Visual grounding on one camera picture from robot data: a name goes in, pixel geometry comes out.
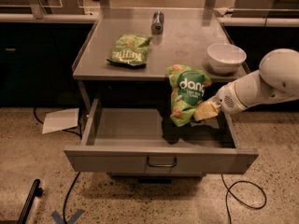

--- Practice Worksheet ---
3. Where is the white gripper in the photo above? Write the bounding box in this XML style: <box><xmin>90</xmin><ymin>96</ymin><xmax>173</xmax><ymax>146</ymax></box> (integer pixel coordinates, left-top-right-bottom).
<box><xmin>193</xmin><ymin>70</ymin><xmax>299</xmax><ymax>121</ymax></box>

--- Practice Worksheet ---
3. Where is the green dang rice chip bag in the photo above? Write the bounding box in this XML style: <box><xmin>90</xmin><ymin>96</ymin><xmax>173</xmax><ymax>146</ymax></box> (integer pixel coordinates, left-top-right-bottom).
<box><xmin>166</xmin><ymin>64</ymin><xmax>212</xmax><ymax>127</ymax></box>

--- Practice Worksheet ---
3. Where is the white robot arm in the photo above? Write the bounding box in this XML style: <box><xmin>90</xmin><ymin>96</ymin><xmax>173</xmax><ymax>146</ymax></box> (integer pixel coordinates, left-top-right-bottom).
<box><xmin>193</xmin><ymin>49</ymin><xmax>299</xmax><ymax>121</ymax></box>

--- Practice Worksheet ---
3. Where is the open grey top drawer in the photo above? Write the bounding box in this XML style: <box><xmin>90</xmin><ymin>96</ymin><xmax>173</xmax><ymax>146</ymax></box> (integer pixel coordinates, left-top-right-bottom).
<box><xmin>64</xmin><ymin>100</ymin><xmax>258</xmax><ymax>176</ymax></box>

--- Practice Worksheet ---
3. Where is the green kettle chip bag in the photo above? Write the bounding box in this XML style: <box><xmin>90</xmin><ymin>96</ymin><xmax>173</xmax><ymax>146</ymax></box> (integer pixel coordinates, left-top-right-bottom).
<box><xmin>107</xmin><ymin>34</ymin><xmax>152</xmax><ymax>66</ymax></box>

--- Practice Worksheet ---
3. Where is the white ceramic bowl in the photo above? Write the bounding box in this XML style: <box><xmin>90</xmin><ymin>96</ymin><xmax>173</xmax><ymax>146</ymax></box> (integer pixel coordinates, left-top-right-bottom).
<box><xmin>207</xmin><ymin>43</ymin><xmax>247</xmax><ymax>75</ymax></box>

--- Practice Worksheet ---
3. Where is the grey metal cabinet table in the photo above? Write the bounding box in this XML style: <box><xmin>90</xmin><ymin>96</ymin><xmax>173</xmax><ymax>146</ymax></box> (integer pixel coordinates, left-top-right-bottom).
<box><xmin>72</xmin><ymin>7</ymin><xmax>248</xmax><ymax>108</ymax></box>

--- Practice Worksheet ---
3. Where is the grey background table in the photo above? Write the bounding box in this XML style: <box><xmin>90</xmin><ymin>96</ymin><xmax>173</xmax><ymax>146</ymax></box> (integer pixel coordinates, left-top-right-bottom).
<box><xmin>232</xmin><ymin>0</ymin><xmax>299</xmax><ymax>18</ymax></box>

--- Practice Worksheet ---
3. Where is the white paper sheet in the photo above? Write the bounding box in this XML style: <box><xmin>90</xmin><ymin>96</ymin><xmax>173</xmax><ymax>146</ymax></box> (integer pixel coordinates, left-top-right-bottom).
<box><xmin>42</xmin><ymin>108</ymin><xmax>79</xmax><ymax>134</ymax></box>

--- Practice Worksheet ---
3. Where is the dark counter cabinet left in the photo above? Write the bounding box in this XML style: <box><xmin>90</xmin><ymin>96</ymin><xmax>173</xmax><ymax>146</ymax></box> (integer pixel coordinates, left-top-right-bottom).
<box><xmin>0</xmin><ymin>22</ymin><xmax>92</xmax><ymax>107</ymax></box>

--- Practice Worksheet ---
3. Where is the blue tape cross mark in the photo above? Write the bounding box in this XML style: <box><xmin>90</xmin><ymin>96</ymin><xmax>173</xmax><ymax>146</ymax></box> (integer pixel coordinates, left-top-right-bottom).
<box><xmin>50</xmin><ymin>208</ymin><xmax>86</xmax><ymax>224</ymax></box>

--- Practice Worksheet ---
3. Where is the black bar object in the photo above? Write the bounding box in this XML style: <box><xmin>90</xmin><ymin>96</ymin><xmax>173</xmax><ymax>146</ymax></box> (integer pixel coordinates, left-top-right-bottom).
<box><xmin>17</xmin><ymin>179</ymin><xmax>43</xmax><ymax>224</ymax></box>

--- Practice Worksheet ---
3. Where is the black drawer handle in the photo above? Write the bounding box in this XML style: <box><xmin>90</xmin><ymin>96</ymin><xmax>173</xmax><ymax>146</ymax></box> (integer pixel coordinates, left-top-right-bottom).
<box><xmin>146</xmin><ymin>157</ymin><xmax>178</xmax><ymax>168</ymax></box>

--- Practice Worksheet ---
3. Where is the black cable on right floor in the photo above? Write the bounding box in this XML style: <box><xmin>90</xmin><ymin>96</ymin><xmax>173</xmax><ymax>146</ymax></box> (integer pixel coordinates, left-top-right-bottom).
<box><xmin>221</xmin><ymin>173</ymin><xmax>268</xmax><ymax>224</ymax></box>

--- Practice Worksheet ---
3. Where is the black cable on floor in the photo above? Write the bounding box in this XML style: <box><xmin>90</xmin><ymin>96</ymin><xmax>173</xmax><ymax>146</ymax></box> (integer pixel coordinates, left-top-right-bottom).
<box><xmin>33</xmin><ymin>105</ymin><xmax>83</xmax><ymax>224</ymax></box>
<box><xmin>221</xmin><ymin>173</ymin><xmax>268</xmax><ymax>224</ymax></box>

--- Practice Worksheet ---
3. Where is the black cable on left floor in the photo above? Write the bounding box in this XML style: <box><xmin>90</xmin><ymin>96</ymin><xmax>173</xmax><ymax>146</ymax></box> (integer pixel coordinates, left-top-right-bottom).
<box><xmin>33</xmin><ymin>105</ymin><xmax>83</xmax><ymax>224</ymax></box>

